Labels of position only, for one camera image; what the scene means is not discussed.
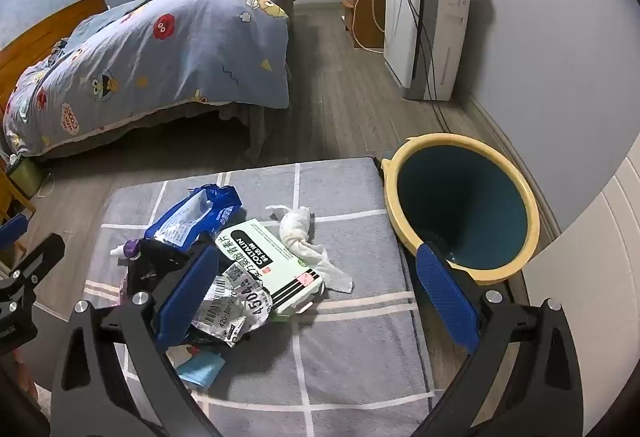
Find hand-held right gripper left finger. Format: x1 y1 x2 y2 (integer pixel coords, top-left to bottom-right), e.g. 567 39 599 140
50 244 223 437

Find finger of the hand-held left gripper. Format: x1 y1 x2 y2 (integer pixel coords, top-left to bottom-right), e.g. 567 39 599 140
0 233 67 299
0 212 31 263

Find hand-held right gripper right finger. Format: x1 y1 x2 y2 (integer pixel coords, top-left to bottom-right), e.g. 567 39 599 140
415 242 586 437

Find white label bag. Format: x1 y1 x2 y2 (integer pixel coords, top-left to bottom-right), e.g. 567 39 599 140
192 262 275 348

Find blue face mask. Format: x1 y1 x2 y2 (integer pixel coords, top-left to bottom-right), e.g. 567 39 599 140
175 349 226 390

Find blue wipes packet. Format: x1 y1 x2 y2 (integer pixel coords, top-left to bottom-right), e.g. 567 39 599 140
144 184 243 250

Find white green-labelled box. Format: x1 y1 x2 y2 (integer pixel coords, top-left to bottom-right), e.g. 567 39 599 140
215 217 326 315

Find teal trash bin yellow rim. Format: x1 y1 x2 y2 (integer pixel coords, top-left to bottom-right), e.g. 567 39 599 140
380 132 541 287

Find white tissue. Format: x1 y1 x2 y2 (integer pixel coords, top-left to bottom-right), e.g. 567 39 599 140
265 204 355 295

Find wooden stool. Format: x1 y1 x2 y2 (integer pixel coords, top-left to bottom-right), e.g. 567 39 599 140
0 162 37 238

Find green storage box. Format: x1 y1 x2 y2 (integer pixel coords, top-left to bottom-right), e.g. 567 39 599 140
7 157 43 198

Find grey plaid mat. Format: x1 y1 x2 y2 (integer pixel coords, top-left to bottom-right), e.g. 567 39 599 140
82 156 436 437

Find white panelled door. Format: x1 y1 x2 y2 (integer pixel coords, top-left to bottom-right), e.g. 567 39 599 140
525 157 640 368

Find wooden headboard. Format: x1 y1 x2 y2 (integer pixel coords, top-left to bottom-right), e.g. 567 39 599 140
0 0 111 118

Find bed with cartoon duvet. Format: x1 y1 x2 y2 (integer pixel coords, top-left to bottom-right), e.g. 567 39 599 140
2 0 298 156

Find white air purifier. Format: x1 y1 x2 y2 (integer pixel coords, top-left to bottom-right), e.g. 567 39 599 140
382 0 473 102

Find wooden cabinet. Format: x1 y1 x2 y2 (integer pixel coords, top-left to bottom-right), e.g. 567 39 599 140
342 0 388 50

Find black power cable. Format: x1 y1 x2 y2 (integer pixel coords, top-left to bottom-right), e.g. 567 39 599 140
397 0 456 135

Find white cable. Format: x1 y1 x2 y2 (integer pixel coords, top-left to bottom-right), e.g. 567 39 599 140
351 0 401 52

